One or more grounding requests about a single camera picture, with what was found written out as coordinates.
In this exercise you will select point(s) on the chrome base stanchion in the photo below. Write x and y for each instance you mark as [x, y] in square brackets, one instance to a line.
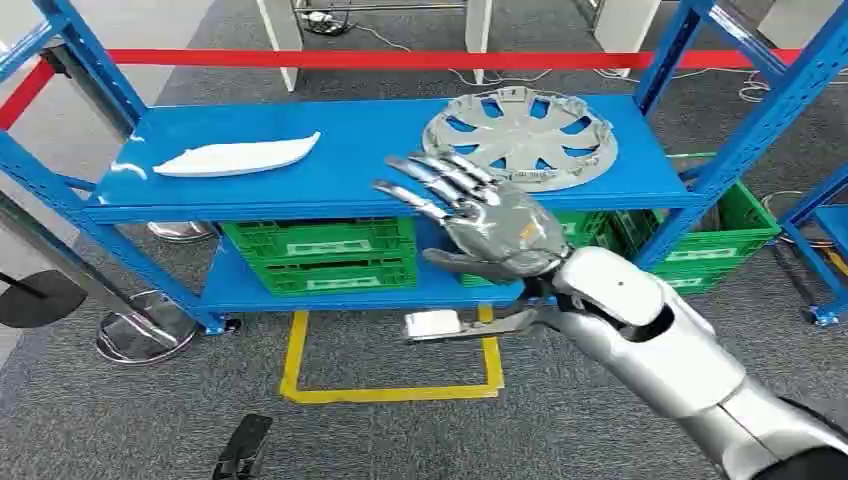
[146, 334]
[179, 230]

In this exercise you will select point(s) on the blue metal shelf rack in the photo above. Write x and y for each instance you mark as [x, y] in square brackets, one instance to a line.
[364, 146]
[831, 222]

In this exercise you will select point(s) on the white curved car trim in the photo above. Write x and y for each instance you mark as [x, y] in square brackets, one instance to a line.
[232, 159]

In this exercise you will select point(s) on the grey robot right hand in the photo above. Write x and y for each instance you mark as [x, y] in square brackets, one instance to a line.
[503, 228]

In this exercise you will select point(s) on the red barrier belt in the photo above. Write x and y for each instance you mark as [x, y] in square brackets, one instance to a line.
[397, 60]
[23, 96]

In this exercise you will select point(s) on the white post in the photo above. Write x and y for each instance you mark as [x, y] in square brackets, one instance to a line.
[792, 20]
[281, 33]
[478, 26]
[626, 26]

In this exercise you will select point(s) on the black base stanchion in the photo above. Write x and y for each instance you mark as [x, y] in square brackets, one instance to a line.
[40, 301]

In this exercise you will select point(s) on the silver wheel hubcap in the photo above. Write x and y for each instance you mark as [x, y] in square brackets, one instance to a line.
[523, 139]

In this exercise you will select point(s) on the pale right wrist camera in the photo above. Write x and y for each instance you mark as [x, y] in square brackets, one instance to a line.
[430, 324]

